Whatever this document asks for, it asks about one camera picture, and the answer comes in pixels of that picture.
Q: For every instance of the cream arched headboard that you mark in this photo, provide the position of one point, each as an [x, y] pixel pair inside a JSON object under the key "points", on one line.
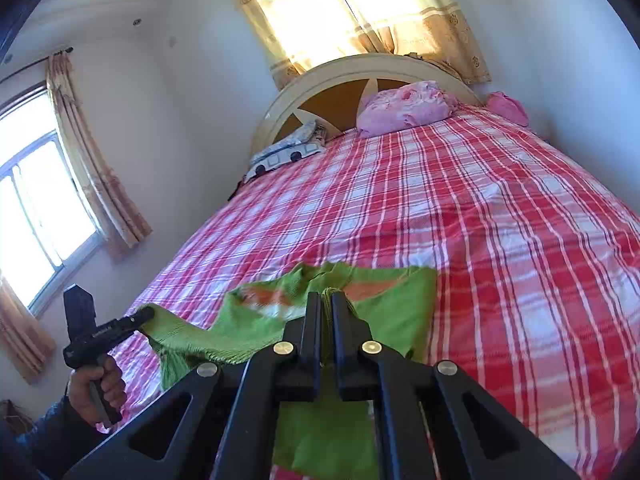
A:
{"points": [[320, 72]]}

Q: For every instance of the side window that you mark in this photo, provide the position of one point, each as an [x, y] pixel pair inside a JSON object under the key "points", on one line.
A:
{"points": [[45, 200]]}

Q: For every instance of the person's left forearm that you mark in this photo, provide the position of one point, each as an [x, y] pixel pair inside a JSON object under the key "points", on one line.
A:
{"points": [[55, 440]]}

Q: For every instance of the green orange striped sweater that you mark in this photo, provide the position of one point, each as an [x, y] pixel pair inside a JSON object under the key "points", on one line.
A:
{"points": [[400, 310]]}

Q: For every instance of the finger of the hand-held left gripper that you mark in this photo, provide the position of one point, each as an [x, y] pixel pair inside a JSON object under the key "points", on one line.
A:
{"points": [[137, 321]]}

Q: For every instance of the black curtain rod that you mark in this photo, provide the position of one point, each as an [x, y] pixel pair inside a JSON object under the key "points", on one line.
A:
{"points": [[40, 62]]}

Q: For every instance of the pink folded blanket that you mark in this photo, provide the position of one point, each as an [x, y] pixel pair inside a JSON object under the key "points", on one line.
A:
{"points": [[405, 107]]}

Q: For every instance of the red plaid bed sheet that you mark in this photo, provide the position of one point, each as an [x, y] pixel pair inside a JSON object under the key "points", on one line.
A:
{"points": [[475, 210]]}

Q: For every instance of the small pink pillow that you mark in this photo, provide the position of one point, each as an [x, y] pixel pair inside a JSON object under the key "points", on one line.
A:
{"points": [[507, 109]]}

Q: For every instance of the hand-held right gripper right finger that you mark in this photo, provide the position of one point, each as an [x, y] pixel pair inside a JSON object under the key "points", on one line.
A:
{"points": [[342, 325]]}

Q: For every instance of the white printed pillow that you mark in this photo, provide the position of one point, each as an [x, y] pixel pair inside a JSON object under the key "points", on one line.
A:
{"points": [[285, 155]]}

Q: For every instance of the brown bag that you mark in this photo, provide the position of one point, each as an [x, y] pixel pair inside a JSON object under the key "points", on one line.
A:
{"points": [[15, 417]]}

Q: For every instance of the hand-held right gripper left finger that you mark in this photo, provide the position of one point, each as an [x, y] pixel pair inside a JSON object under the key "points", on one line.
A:
{"points": [[312, 320]]}

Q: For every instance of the person's left hand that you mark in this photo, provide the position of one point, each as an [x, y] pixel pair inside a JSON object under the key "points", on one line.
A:
{"points": [[80, 395]]}

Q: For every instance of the beige patterned curtain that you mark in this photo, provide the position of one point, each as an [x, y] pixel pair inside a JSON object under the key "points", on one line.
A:
{"points": [[95, 160], [425, 25], [22, 330]]}

